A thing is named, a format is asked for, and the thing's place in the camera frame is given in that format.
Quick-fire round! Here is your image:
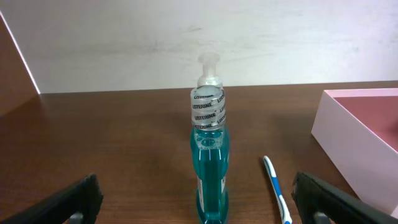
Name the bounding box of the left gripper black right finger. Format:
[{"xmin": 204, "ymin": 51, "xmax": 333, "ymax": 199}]
[{"xmin": 292, "ymin": 172, "xmax": 397, "ymax": 224}]

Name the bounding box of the pink white open box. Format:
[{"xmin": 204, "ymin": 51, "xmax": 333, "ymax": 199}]
[{"xmin": 312, "ymin": 88, "xmax": 397, "ymax": 217}]

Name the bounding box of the blue white toothbrush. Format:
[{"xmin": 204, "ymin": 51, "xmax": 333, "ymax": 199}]
[{"xmin": 263, "ymin": 156, "xmax": 293, "ymax": 224}]

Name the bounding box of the blue Listerine mouthwash bottle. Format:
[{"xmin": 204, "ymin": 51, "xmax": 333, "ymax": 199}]
[{"xmin": 190, "ymin": 85, "xmax": 229, "ymax": 223}]

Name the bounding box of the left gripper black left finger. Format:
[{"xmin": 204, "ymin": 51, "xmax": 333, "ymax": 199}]
[{"xmin": 1, "ymin": 174, "xmax": 103, "ymax": 224}]

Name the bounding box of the clear foaming soap pump bottle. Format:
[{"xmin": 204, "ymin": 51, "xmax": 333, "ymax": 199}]
[{"xmin": 197, "ymin": 52, "xmax": 223, "ymax": 88}]

